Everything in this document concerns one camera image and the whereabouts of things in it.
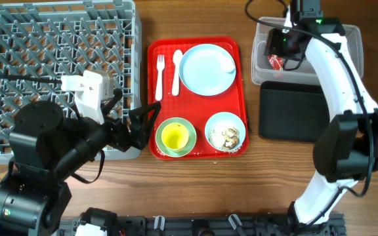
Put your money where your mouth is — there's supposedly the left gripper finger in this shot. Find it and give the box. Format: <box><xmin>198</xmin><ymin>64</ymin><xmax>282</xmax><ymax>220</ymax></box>
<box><xmin>101</xmin><ymin>88</ymin><xmax>123</xmax><ymax>115</ymax></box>
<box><xmin>129</xmin><ymin>102</ymin><xmax>161</xmax><ymax>138</ymax></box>

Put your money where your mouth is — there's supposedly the red snack wrapper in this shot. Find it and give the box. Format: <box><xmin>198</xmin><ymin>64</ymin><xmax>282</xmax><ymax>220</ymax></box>
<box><xmin>268</xmin><ymin>55</ymin><xmax>284</xmax><ymax>71</ymax></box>

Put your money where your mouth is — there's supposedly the yellow cup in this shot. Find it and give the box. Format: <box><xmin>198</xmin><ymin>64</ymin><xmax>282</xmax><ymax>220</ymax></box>
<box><xmin>161</xmin><ymin>123</ymin><xmax>189</xmax><ymax>151</ymax></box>

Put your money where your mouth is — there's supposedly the green bowl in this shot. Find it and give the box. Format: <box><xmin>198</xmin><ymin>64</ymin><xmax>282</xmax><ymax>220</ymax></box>
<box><xmin>150</xmin><ymin>117</ymin><xmax>197</xmax><ymax>160</ymax></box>

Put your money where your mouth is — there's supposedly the white plastic fork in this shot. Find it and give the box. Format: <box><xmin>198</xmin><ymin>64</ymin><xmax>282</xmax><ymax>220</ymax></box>
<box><xmin>155</xmin><ymin>54</ymin><xmax>165</xmax><ymax>101</ymax></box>

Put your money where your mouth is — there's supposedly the white napkin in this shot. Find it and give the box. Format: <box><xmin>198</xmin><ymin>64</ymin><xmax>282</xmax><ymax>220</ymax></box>
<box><xmin>217</xmin><ymin>52</ymin><xmax>236</xmax><ymax>73</ymax></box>

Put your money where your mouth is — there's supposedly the white plastic spoon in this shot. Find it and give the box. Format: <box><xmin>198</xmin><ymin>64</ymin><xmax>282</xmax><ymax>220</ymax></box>
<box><xmin>171</xmin><ymin>50</ymin><xmax>183</xmax><ymax>96</ymax></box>

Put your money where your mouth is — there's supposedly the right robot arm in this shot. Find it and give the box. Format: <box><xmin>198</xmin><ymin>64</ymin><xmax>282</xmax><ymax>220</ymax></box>
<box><xmin>266</xmin><ymin>18</ymin><xmax>378</xmax><ymax>230</ymax></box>

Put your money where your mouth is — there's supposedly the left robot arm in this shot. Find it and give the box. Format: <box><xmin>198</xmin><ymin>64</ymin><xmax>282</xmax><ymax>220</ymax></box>
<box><xmin>0</xmin><ymin>101</ymin><xmax>161</xmax><ymax>235</ymax></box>

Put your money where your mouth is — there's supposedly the grey dishwasher rack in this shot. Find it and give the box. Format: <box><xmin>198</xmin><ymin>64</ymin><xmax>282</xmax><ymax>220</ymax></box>
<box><xmin>0</xmin><ymin>0</ymin><xmax>142</xmax><ymax>165</ymax></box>

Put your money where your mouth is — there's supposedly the clear plastic bin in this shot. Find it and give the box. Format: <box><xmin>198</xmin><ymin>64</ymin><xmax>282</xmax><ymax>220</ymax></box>
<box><xmin>251</xmin><ymin>24</ymin><xmax>364</xmax><ymax>85</ymax></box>

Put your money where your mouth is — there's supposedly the red plastic tray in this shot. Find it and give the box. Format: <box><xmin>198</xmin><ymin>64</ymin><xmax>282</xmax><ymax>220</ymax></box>
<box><xmin>147</xmin><ymin>36</ymin><xmax>249</xmax><ymax>161</ymax></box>

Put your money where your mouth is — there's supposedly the black tray bin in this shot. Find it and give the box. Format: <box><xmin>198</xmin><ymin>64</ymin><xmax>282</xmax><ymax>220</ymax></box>
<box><xmin>259</xmin><ymin>81</ymin><xmax>329</xmax><ymax>143</ymax></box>

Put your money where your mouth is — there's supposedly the light blue plate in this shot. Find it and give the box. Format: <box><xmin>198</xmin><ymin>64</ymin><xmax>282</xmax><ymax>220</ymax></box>
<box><xmin>179</xmin><ymin>44</ymin><xmax>236</xmax><ymax>96</ymax></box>

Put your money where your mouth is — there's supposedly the blue bowl with food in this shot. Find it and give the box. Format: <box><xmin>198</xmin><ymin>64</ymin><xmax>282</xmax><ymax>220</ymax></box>
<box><xmin>204</xmin><ymin>111</ymin><xmax>247</xmax><ymax>153</ymax></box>

